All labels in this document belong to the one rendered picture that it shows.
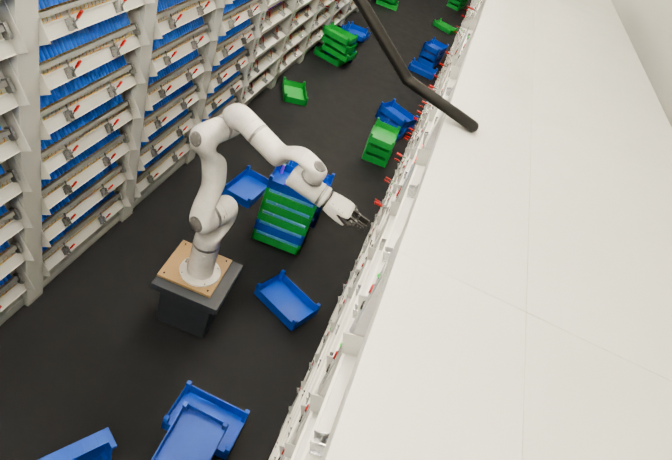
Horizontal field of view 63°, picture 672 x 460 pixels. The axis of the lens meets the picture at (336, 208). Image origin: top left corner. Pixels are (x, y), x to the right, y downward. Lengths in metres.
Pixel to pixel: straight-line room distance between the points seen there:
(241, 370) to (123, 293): 0.70
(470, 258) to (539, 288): 0.11
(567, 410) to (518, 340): 0.10
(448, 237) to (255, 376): 1.95
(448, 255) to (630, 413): 0.31
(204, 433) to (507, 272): 1.79
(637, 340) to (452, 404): 0.37
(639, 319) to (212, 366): 2.06
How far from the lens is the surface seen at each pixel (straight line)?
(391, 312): 0.71
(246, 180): 3.70
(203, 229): 2.32
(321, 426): 0.88
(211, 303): 2.55
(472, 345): 0.73
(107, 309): 2.84
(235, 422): 2.58
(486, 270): 0.85
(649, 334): 0.97
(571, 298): 0.92
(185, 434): 2.45
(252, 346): 2.80
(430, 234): 0.85
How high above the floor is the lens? 2.24
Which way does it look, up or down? 37 degrees down
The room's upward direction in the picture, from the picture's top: 23 degrees clockwise
